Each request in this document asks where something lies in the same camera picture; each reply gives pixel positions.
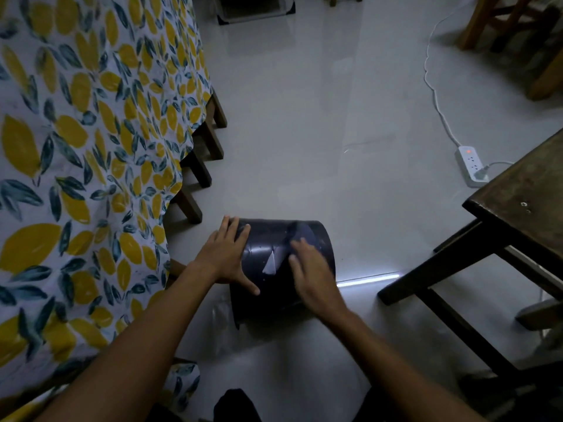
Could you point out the black framed white box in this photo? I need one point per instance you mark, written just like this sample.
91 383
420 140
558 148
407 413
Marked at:
255 10

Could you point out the white power strip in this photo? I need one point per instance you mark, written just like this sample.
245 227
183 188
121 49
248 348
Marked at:
469 164

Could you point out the light wooden chair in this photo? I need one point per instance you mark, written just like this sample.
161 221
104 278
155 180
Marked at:
475 26

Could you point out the brown wooden leg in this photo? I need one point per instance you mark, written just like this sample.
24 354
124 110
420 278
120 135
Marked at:
198 169
217 110
211 140
188 206

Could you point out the dark wooden stool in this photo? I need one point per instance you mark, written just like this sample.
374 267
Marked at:
523 202

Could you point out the person's right thumb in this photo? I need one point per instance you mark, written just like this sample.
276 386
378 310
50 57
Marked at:
294 272

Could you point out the person's left middle finger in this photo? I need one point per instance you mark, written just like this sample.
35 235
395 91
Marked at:
233 230

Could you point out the dark plastic waste bin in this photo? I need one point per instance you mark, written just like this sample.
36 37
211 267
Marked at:
275 263

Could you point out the lemon print tablecloth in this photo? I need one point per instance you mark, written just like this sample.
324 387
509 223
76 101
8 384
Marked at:
79 171

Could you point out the person's left hand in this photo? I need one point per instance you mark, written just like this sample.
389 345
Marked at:
220 261

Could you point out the person's right hand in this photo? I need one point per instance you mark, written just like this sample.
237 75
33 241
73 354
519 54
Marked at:
316 283

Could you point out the person's left little finger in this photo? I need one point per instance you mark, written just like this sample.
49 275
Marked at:
212 238

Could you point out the person's left thumb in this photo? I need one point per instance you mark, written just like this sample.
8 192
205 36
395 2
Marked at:
247 285

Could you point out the person's black trousers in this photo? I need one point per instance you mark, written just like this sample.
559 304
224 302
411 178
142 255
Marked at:
237 408

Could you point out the person's left forearm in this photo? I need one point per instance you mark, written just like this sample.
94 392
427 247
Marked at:
132 351

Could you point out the person's right forearm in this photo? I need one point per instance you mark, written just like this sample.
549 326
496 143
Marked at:
396 373

